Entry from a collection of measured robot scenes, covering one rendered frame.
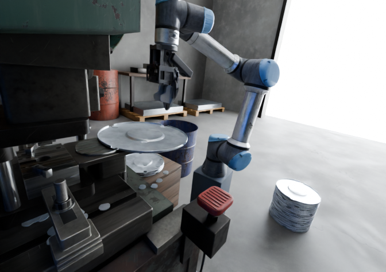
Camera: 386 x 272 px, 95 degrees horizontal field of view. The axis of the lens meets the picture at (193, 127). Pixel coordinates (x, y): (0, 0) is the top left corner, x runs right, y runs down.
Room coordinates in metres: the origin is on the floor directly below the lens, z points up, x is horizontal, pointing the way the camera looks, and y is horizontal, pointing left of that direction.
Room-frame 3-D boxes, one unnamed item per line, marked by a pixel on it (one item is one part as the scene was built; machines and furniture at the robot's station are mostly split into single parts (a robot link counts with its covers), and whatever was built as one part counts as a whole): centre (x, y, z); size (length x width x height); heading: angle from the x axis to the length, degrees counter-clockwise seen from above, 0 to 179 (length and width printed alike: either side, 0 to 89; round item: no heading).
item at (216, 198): (0.31, -0.06, 0.72); 0.07 x 0.06 x 0.08; 139
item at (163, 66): (0.61, 0.12, 1.01); 0.09 x 0.08 x 0.12; 138
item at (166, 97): (0.60, 0.10, 0.91); 0.06 x 0.03 x 0.09; 138
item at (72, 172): (0.36, 0.33, 0.76); 0.15 x 0.09 x 0.05; 49
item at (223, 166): (0.94, -0.15, 0.50); 0.15 x 0.15 x 0.10
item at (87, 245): (0.25, 0.21, 0.76); 0.17 x 0.06 x 0.10; 49
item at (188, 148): (1.66, 0.16, 0.24); 0.42 x 0.42 x 0.48
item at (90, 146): (0.49, 0.22, 0.72); 0.25 x 0.14 x 0.14; 139
